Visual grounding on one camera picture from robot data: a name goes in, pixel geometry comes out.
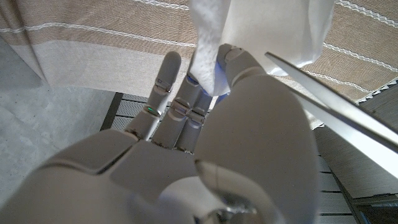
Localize white tissue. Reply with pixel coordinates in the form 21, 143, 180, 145
188, 0, 335, 97

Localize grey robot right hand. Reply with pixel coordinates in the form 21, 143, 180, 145
0, 43, 321, 224

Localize scissors with tan handles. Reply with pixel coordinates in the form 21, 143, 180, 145
264, 51, 398, 180

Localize beige striped curtain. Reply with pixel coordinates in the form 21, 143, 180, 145
0, 0, 398, 131

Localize grey perforated wall panel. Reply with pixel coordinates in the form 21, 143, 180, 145
99, 91, 175, 139

